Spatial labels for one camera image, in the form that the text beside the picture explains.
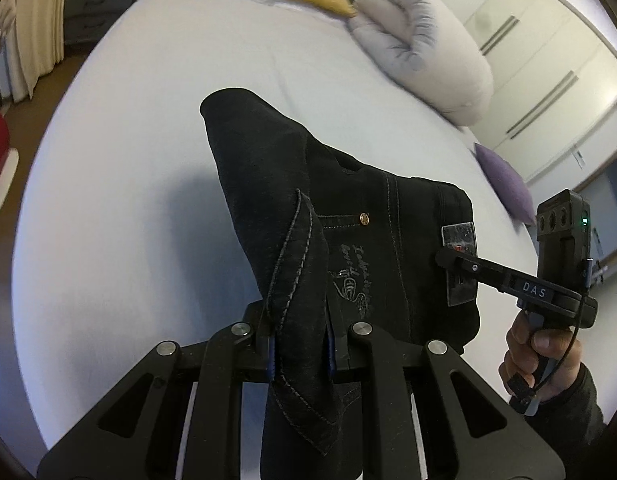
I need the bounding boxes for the person's dark sleeve forearm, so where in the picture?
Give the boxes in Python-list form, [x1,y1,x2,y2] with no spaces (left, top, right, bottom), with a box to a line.
[525,363,607,479]

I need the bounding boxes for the person's right hand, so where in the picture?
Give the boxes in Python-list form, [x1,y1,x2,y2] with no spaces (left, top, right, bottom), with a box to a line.
[498,311,583,402]

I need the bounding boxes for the white bed mattress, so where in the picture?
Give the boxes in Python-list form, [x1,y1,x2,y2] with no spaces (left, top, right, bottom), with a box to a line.
[12,0,537,445]

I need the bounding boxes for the purple cushion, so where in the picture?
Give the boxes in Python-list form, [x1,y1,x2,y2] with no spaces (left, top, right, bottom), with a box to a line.
[474,144,536,226]

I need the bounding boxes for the black cable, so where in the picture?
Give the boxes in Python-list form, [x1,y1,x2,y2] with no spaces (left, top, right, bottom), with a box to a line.
[504,257,596,413]

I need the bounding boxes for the cream curtain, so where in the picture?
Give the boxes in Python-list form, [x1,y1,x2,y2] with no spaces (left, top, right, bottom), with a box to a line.
[0,0,64,103]

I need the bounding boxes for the black jeans pants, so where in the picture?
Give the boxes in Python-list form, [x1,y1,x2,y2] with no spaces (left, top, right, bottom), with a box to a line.
[200,89,479,479]

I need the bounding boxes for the folded grey duvet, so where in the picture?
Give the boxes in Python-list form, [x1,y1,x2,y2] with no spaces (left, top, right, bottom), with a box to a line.
[348,0,494,127]

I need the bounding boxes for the white wardrobe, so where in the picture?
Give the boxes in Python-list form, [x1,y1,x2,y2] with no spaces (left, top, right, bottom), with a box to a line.
[443,0,617,182]

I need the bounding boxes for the grey nightstand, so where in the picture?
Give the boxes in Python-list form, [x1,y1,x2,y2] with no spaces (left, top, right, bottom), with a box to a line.
[63,0,136,47]

